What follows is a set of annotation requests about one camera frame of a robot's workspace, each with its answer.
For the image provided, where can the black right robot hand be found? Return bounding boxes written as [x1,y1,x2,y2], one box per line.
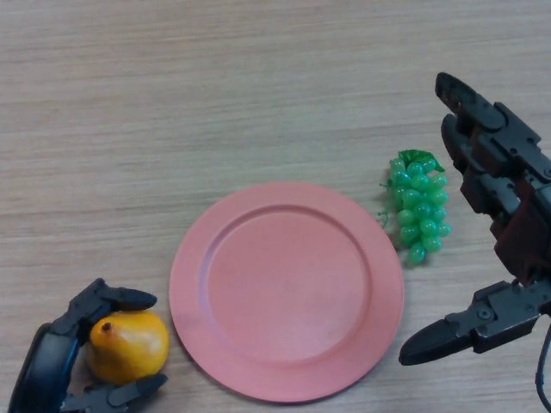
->
[398,71,551,367]

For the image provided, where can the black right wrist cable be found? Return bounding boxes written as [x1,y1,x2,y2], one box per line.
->
[535,322,551,412]

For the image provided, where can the pink round plate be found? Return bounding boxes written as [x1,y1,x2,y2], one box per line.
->
[168,181,405,404]

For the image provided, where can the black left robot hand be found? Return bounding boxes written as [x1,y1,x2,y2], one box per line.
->
[8,278,169,413]

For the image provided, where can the green grape bunch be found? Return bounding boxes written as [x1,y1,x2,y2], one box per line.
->
[378,149,453,267]

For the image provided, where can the yellow pear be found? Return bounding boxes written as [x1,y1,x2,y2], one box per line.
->
[88,310,170,385]

